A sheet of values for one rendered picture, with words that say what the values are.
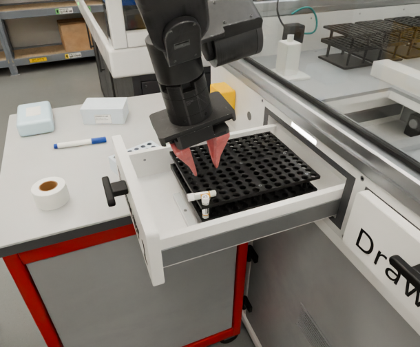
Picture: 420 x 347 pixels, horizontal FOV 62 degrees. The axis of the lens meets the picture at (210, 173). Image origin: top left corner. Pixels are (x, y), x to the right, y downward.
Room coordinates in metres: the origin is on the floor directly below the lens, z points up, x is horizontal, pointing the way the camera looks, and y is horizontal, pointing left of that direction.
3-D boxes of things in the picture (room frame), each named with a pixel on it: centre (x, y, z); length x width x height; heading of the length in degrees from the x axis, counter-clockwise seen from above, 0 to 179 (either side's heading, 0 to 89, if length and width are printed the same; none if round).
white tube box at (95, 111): (1.00, 0.33, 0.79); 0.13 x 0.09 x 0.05; 92
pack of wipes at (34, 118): (0.96, 0.53, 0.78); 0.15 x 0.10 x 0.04; 23
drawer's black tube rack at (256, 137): (0.53, -0.06, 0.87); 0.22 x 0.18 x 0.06; 112
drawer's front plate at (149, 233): (0.46, 0.13, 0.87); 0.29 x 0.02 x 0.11; 22
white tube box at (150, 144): (0.72, 0.17, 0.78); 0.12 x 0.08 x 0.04; 131
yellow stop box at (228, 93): (0.88, -0.03, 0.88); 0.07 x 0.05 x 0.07; 22
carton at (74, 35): (4.07, 1.45, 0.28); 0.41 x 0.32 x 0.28; 116
